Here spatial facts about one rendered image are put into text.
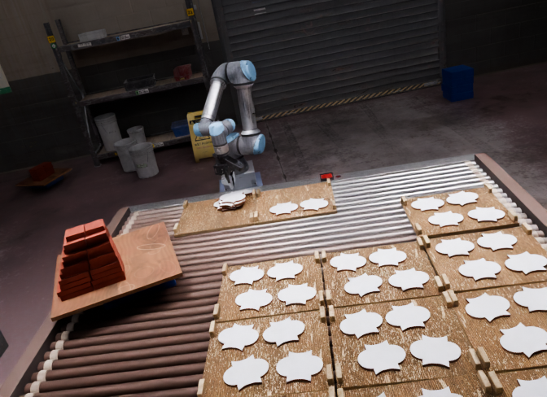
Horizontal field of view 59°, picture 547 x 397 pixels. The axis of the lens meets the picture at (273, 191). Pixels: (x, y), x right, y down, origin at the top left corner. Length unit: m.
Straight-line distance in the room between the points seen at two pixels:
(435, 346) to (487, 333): 0.17
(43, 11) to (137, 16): 1.19
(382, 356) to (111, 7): 6.20
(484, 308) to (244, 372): 0.80
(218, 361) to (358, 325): 0.47
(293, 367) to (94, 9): 6.16
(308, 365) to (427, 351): 0.36
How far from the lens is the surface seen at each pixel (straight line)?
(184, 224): 2.53
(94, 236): 1.93
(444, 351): 1.59
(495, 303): 1.76
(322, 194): 2.54
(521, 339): 1.65
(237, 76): 2.75
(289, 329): 1.70
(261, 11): 6.97
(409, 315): 1.70
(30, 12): 7.38
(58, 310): 2.03
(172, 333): 1.88
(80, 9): 7.19
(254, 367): 1.60
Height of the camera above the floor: 2.06
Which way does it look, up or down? 25 degrees down
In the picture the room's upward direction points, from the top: 11 degrees counter-clockwise
